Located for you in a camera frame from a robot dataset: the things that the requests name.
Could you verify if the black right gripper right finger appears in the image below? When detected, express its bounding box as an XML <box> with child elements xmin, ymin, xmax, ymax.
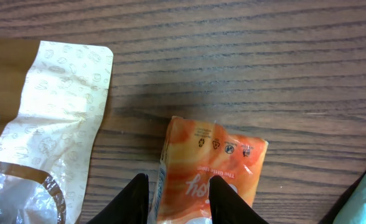
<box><xmin>209</xmin><ymin>175</ymin><xmax>268</xmax><ymax>224</ymax></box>

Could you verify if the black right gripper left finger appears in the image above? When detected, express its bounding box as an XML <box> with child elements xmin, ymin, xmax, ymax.
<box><xmin>87</xmin><ymin>173</ymin><xmax>149</xmax><ymax>224</ymax></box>

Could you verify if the orange small carton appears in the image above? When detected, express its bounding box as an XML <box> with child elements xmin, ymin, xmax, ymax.
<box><xmin>148</xmin><ymin>116</ymin><xmax>268</xmax><ymax>223</ymax></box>

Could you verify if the beige snack bag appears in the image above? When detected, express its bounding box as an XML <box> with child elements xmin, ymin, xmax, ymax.
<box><xmin>0</xmin><ymin>39</ymin><xmax>113</xmax><ymax>223</ymax></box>

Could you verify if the teal snack packet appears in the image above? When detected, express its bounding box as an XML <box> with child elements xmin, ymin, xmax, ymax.
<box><xmin>332</xmin><ymin>154</ymin><xmax>366</xmax><ymax>224</ymax></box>

